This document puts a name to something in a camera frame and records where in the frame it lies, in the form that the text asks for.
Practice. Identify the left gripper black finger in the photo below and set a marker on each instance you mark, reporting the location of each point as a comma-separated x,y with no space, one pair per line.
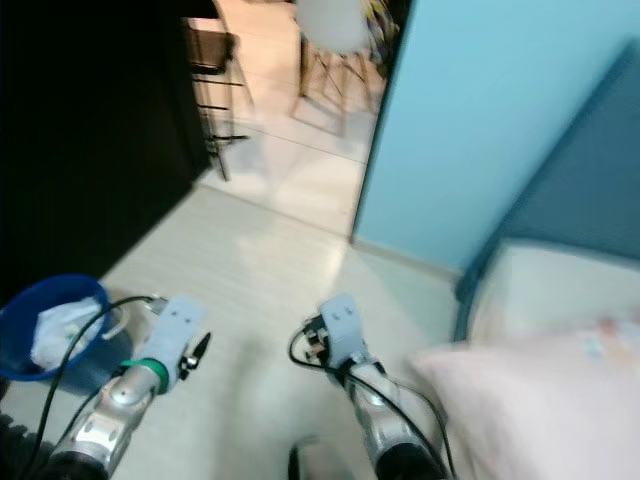
200,349

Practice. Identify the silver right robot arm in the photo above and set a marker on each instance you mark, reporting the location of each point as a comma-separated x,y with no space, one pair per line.
390,420

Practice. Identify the robot right leg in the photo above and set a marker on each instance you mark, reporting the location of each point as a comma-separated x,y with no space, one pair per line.
315,462

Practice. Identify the white crumpled paper waste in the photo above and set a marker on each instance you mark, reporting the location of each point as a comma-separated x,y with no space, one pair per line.
65,330

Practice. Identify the blue plastic waste bin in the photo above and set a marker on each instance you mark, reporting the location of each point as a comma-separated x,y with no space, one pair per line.
20,355

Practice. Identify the black foam floor mat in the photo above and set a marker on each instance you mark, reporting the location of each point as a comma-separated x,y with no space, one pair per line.
20,455

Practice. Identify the pink dotted pillow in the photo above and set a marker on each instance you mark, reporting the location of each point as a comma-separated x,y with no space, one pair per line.
530,410

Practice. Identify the cream bed mattress sheet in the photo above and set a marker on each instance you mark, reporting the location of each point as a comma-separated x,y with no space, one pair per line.
540,285

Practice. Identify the black door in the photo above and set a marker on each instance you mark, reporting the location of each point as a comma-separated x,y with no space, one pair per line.
100,130

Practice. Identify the black metal rack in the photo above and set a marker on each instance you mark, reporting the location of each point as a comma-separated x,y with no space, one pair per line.
210,50

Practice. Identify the white chair wooden legs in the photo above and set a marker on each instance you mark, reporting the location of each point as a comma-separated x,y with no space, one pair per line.
335,25

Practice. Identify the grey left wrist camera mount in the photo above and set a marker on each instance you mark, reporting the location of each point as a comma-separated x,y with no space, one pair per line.
180,325

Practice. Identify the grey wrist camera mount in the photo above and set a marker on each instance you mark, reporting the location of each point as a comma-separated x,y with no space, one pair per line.
343,328
180,325

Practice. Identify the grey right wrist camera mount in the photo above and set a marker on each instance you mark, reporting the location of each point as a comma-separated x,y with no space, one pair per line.
343,328

